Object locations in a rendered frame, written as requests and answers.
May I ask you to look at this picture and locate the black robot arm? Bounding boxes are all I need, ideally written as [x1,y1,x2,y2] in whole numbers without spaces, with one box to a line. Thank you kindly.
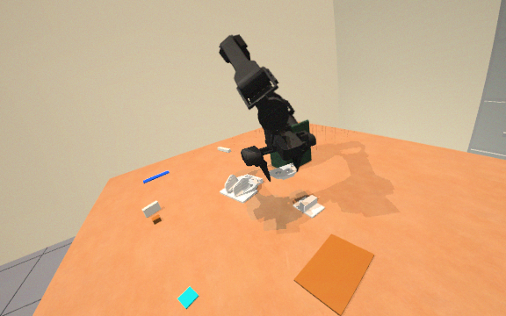
[219,34,309,161]

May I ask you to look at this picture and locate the cyan flat rectangular block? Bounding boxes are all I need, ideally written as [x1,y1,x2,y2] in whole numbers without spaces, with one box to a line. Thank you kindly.
[177,286,199,309]

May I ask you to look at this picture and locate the orange flat plate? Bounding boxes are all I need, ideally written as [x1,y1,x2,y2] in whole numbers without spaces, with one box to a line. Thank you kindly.
[293,234,374,316]

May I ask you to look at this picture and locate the white flat bar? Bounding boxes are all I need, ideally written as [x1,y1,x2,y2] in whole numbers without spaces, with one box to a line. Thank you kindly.
[217,147,231,153]

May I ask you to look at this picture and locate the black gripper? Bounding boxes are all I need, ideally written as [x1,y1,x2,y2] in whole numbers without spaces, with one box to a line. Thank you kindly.
[241,122,316,182]

